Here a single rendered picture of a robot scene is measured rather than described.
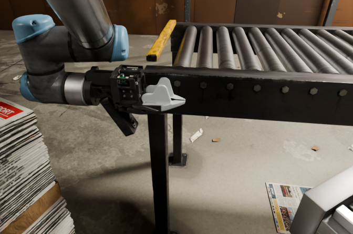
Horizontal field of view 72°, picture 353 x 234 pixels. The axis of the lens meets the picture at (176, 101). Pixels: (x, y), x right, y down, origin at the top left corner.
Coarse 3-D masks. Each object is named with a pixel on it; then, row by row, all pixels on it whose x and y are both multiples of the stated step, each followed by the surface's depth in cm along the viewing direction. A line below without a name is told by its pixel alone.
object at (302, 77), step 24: (144, 72) 61; (168, 72) 61; (192, 72) 61; (216, 72) 61; (240, 72) 61; (264, 72) 61; (288, 72) 61; (192, 96) 62; (216, 96) 62; (240, 96) 61; (264, 96) 60; (288, 96) 59; (312, 96) 58; (336, 96) 58; (288, 120) 63; (312, 120) 62; (336, 120) 61
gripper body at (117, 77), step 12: (96, 72) 52; (108, 72) 52; (120, 72) 52; (132, 72) 52; (96, 84) 52; (108, 84) 52; (120, 84) 50; (132, 84) 49; (96, 96) 54; (108, 96) 53; (120, 96) 51; (132, 96) 51; (120, 108) 52
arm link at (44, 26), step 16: (32, 16) 48; (48, 16) 49; (16, 32) 46; (32, 32) 46; (48, 32) 48; (64, 32) 48; (32, 48) 47; (48, 48) 48; (64, 48) 48; (32, 64) 49; (48, 64) 50
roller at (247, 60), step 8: (232, 32) 100; (240, 32) 93; (240, 40) 84; (240, 48) 79; (248, 48) 76; (240, 56) 74; (248, 56) 70; (240, 64) 72; (248, 64) 66; (256, 64) 66
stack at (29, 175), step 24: (0, 120) 38; (24, 120) 40; (0, 144) 38; (24, 144) 41; (0, 168) 39; (24, 168) 43; (48, 168) 47; (0, 192) 40; (24, 192) 44; (0, 216) 40; (48, 216) 50
